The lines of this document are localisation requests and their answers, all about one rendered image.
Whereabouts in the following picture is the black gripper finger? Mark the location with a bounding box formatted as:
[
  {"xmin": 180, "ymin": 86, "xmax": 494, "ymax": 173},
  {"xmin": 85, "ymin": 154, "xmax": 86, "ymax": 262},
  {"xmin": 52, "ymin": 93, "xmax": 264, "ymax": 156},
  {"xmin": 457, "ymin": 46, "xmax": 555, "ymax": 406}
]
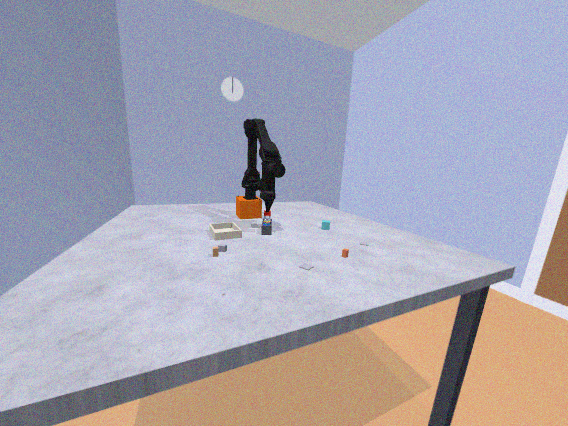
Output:
[{"xmin": 263, "ymin": 199, "xmax": 274, "ymax": 212}]

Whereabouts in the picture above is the white shallow tray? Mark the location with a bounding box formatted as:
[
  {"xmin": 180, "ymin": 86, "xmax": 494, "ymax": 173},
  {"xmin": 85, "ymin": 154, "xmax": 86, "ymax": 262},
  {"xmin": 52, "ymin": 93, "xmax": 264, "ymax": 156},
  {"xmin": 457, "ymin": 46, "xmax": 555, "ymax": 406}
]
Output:
[{"xmin": 209, "ymin": 222, "xmax": 242, "ymax": 241}]

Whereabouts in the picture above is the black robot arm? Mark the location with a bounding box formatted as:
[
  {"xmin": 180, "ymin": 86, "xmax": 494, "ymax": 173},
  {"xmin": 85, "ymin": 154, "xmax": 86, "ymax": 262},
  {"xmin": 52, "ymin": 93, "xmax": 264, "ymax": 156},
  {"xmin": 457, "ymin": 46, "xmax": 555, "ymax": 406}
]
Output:
[{"xmin": 242, "ymin": 118, "xmax": 286, "ymax": 200}]

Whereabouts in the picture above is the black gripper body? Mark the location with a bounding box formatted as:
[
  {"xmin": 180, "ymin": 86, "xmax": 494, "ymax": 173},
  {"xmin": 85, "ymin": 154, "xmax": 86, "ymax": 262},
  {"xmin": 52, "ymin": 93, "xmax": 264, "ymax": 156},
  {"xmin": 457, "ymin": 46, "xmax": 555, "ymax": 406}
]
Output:
[{"xmin": 260, "ymin": 176, "xmax": 276, "ymax": 199}]

